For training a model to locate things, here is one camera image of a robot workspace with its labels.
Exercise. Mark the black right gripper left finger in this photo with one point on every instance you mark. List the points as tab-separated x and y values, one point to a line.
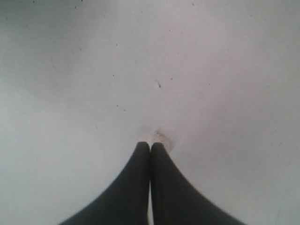
126	200

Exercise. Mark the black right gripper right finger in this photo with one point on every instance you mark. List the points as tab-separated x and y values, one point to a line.
175	201

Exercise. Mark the white crumb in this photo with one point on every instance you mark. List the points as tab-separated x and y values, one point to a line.
158	137

